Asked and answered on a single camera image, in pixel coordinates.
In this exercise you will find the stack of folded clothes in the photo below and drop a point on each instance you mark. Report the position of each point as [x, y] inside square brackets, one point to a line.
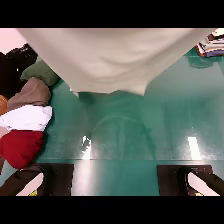
[213, 45]

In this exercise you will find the white garment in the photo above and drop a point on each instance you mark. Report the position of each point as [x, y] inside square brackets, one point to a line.
[26, 118]

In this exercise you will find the green garment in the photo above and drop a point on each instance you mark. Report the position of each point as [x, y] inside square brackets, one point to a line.
[40, 72]

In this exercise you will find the red garment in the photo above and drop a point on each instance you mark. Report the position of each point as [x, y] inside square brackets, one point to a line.
[20, 148]

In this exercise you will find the black garment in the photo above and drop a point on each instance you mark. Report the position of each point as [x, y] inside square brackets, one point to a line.
[15, 70]

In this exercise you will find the cream T-shirt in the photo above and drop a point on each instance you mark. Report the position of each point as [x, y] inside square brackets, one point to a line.
[113, 56]

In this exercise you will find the orange garment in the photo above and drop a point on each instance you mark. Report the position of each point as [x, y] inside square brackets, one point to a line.
[2, 105]

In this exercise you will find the brown garment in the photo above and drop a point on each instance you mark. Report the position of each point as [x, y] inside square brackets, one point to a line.
[31, 93]

